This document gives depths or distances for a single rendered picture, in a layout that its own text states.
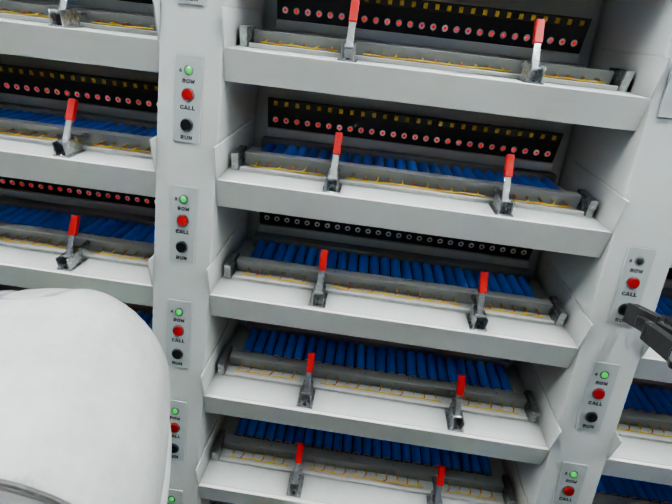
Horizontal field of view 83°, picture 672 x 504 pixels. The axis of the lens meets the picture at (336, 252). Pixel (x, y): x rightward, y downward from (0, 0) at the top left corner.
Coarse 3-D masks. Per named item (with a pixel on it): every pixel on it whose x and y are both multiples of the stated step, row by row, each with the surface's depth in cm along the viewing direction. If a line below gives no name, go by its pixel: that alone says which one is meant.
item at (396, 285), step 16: (240, 256) 70; (256, 272) 69; (272, 272) 69; (288, 272) 69; (304, 272) 68; (336, 272) 68; (352, 272) 69; (368, 288) 69; (384, 288) 68; (400, 288) 68; (416, 288) 67; (432, 288) 67; (448, 288) 67; (464, 288) 68; (496, 304) 67; (512, 304) 67; (528, 304) 67; (544, 304) 66
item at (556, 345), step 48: (240, 240) 76; (336, 240) 77; (384, 240) 77; (240, 288) 66; (288, 288) 67; (336, 288) 68; (384, 336) 64; (432, 336) 63; (480, 336) 62; (528, 336) 62; (576, 336) 62
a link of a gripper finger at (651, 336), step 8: (648, 328) 49; (656, 328) 48; (640, 336) 50; (648, 336) 49; (656, 336) 47; (664, 336) 45; (648, 344) 48; (656, 344) 47; (664, 344) 45; (656, 352) 46; (664, 352) 45
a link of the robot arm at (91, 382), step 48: (48, 288) 22; (0, 336) 15; (48, 336) 16; (96, 336) 18; (144, 336) 22; (0, 384) 13; (48, 384) 14; (96, 384) 15; (144, 384) 18; (0, 432) 12; (48, 432) 12; (96, 432) 14; (144, 432) 16; (0, 480) 10; (48, 480) 11; (96, 480) 13; (144, 480) 15
